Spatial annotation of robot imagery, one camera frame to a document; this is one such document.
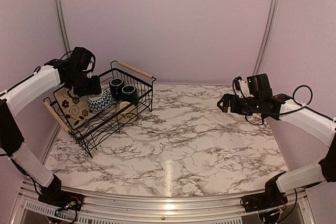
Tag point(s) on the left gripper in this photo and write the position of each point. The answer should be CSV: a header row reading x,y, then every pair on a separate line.
x,y
94,88

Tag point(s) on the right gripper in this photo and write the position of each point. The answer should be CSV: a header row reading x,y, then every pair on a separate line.
x,y
226,98

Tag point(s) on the blue zigzag patterned bowl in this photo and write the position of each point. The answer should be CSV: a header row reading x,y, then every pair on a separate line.
x,y
97,103

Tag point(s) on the dark green mug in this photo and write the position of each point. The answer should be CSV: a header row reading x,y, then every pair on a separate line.
x,y
130,94

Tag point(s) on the beige ceramic bowl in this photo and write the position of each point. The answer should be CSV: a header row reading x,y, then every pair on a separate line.
x,y
127,112

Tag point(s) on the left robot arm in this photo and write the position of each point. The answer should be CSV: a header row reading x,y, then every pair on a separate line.
x,y
75,73

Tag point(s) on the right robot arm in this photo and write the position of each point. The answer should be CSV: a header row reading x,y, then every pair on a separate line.
x,y
283,108

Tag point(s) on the square floral ceramic plate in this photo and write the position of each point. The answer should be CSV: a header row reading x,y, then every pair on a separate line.
x,y
71,109

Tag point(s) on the dark blue mug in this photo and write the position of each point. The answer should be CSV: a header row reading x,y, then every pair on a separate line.
x,y
116,86

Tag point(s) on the black wire dish rack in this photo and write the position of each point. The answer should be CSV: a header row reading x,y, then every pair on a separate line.
x,y
90,120

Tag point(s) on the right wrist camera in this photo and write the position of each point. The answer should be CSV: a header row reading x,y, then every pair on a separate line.
x,y
254,86

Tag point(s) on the right aluminium corner post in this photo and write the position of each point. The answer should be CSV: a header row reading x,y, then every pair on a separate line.
x,y
270,21

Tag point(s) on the aluminium corner post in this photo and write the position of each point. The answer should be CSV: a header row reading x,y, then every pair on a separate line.
x,y
62,28
270,21

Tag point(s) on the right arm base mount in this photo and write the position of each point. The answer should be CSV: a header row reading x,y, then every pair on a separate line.
x,y
260,201

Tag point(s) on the left aluminium corner post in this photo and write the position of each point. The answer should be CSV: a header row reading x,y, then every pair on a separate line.
x,y
62,28

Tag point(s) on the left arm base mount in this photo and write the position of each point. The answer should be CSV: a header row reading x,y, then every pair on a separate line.
x,y
64,199

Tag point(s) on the aluminium front rail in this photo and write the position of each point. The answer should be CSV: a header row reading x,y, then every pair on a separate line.
x,y
113,208

